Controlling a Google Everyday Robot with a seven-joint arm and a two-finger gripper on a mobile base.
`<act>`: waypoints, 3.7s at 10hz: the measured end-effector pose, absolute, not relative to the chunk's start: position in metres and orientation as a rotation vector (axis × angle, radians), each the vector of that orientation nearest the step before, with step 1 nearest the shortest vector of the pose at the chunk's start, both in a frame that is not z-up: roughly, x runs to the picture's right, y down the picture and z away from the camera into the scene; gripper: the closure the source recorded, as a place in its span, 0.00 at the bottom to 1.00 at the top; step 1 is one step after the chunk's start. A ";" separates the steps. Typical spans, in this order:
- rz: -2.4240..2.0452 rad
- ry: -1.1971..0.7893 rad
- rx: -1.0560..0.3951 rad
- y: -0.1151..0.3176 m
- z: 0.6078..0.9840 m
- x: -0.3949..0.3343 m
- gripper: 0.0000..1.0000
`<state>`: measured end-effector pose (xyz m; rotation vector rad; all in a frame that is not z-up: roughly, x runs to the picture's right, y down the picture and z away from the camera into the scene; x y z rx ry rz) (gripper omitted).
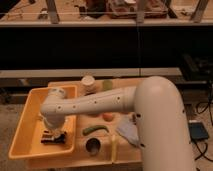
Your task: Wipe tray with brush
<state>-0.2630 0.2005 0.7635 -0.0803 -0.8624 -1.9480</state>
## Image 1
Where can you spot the small metal cup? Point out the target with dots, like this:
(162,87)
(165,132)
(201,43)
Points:
(93,146)

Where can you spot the orange toy fruit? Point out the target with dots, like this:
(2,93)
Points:
(108,117)

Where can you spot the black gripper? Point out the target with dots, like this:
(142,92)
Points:
(57,133)

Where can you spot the wooden toy kitchen table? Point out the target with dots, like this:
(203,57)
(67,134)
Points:
(80,157)

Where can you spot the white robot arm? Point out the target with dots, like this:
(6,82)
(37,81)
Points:
(163,132)

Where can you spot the green cucumber toy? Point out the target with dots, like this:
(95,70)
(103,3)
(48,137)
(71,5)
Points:
(94,128)

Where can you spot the grey cloth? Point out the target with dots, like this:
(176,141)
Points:
(128,130)

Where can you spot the yellow plastic tray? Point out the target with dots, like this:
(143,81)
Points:
(27,143)

